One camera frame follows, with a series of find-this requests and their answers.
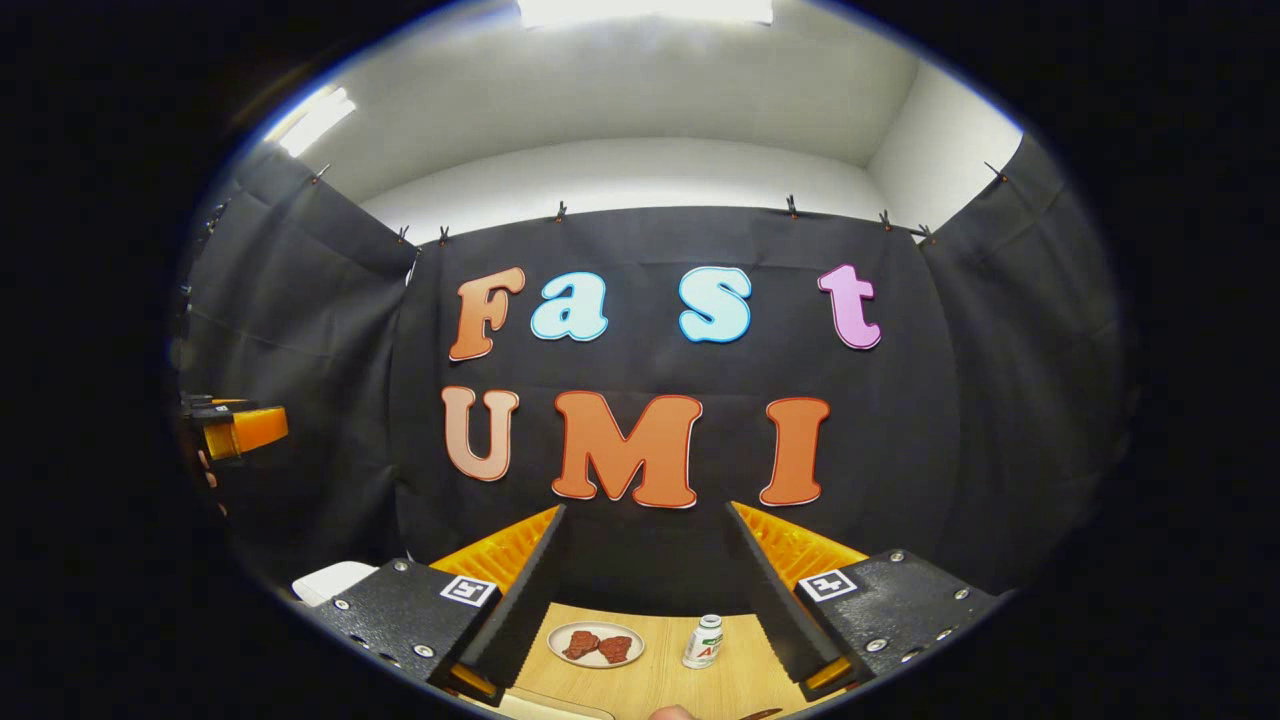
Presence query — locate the white round plate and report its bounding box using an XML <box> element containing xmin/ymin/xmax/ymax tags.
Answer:
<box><xmin>547</xmin><ymin>621</ymin><xmax>646</xmax><ymax>669</ymax></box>

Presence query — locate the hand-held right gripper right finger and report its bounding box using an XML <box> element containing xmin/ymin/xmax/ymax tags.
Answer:
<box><xmin>726</xmin><ymin>503</ymin><xmax>1003</xmax><ymax>704</ymax></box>

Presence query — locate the white drink bottle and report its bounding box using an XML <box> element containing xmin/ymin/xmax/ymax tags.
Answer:
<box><xmin>682</xmin><ymin>614</ymin><xmax>724</xmax><ymax>670</ymax></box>

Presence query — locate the white rice cooker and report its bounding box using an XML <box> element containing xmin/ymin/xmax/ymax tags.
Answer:
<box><xmin>292</xmin><ymin>560</ymin><xmax>380</xmax><ymax>608</ymax></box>

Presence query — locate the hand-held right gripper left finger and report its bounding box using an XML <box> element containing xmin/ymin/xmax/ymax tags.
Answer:
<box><xmin>312</xmin><ymin>504</ymin><xmax>567</xmax><ymax>707</ymax></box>

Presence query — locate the ceiling light panel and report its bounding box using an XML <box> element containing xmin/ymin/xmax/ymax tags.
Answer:
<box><xmin>265</xmin><ymin>88</ymin><xmax>357</xmax><ymax>158</ymax></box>
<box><xmin>518</xmin><ymin>0</ymin><xmax>776</xmax><ymax>28</ymax></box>

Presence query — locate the black backdrop cloth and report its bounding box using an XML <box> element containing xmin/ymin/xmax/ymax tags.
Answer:
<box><xmin>175</xmin><ymin>135</ymin><xmax>1136</xmax><ymax>616</ymax></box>

